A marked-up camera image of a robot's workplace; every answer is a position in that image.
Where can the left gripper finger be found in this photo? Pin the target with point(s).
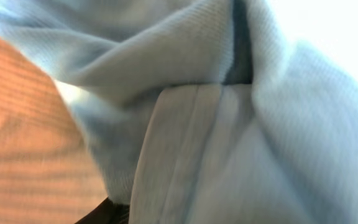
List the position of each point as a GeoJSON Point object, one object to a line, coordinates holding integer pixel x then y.
{"type": "Point", "coordinates": [107, 212]}

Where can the light blue printed t-shirt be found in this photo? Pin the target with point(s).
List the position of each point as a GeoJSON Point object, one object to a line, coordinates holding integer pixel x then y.
{"type": "Point", "coordinates": [207, 111]}

